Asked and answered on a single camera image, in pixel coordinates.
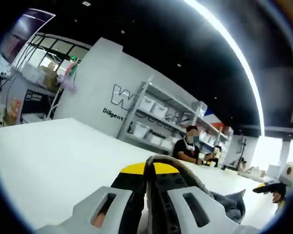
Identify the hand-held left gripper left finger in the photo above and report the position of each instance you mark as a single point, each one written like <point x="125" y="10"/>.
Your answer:
<point x="107" y="195"/>

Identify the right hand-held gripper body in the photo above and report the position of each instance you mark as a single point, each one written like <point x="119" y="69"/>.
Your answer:
<point x="289" y="171"/>

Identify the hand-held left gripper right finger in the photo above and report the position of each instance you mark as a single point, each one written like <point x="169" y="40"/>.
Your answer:
<point x="210" y="207"/>

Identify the grey towel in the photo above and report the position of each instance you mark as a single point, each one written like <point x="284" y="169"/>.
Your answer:
<point x="229" y="202"/>

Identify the person's left hand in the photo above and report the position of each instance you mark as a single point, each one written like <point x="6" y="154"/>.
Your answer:
<point x="98" y="219"/>

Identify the black tripod stand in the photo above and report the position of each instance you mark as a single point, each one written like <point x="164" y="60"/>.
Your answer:
<point x="241" y="153"/>

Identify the grey metal shelf rack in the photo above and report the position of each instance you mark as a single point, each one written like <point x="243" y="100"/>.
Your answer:
<point x="161" y="114"/>

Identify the set of white storage bins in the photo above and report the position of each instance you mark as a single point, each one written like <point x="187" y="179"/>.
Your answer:
<point x="146" y="103"/>

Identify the grey counter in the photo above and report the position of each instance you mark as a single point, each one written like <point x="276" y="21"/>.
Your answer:
<point x="36" y="102"/>

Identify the green and red flag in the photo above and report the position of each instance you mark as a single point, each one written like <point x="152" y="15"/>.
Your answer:
<point x="72" y="69"/>

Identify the long ceiling light strip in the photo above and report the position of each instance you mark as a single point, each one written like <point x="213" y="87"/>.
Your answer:
<point x="234" y="48"/>

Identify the white lidded storage box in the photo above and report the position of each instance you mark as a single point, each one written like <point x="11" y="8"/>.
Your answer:
<point x="33" y="73"/>

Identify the pink screen monitor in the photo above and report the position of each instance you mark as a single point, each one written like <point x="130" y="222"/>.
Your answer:
<point x="22" y="36"/>

